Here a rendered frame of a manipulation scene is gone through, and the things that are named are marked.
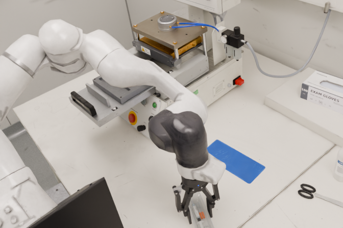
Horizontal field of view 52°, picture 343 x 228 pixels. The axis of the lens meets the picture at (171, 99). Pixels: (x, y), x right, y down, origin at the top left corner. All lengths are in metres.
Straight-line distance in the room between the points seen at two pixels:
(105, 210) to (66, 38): 0.47
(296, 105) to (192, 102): 0.64
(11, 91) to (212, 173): 0.60
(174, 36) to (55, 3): 1.49
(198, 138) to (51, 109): 1.06
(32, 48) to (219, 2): 0.70
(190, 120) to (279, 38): 1.04
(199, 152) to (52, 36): 0.50
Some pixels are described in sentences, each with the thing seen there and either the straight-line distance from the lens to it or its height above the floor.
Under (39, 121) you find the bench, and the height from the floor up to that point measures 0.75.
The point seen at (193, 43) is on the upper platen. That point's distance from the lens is 1.45.
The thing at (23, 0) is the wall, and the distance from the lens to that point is 2.66.
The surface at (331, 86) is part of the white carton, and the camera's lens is 1.53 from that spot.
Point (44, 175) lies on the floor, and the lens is 2.60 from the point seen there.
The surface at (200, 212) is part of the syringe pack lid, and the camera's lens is 1.19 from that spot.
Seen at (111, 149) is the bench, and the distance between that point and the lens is 1.47.
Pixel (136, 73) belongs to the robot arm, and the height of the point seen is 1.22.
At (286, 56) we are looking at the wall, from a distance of 1.84.
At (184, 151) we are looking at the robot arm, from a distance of 0.89.
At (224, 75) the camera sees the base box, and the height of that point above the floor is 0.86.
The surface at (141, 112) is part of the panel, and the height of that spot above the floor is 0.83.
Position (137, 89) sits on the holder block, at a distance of 1.33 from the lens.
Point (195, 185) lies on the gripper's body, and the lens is 1.00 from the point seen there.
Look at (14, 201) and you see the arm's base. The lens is 1.03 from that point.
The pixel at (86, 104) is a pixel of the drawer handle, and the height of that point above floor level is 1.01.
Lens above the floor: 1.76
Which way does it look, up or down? 38 degrees down
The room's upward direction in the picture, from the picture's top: 9 degrees counter-clockwise
